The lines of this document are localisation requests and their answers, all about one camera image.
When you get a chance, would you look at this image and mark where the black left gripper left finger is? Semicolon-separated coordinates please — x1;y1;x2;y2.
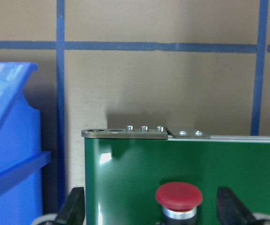
54;187;86;225

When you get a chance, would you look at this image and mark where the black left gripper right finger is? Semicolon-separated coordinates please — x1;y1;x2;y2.
216;187;257;225

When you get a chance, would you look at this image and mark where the red push button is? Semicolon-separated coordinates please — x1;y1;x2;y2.
155;181;203;225

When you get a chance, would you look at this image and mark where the green conveyor belt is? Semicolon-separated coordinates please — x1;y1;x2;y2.
82;127;270;225

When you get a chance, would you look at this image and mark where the blue left plastic bin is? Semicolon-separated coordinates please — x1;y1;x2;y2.
0;62;51;225

